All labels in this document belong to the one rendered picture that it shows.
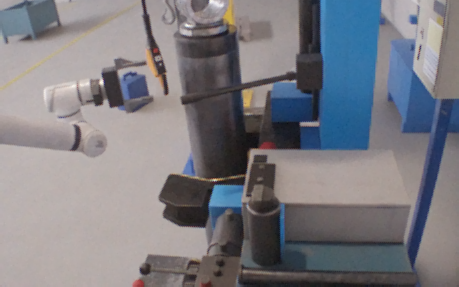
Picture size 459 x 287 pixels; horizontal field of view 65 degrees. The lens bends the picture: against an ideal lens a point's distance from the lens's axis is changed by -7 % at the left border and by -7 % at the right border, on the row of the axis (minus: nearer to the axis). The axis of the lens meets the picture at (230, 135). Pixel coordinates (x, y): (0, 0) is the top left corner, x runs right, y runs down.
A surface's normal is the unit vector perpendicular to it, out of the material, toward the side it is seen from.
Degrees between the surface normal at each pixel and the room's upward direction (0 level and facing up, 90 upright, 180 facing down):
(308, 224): 90
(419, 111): 90
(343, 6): 90
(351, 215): 90
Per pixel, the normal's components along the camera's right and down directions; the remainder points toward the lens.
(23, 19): -0.10, 0.51
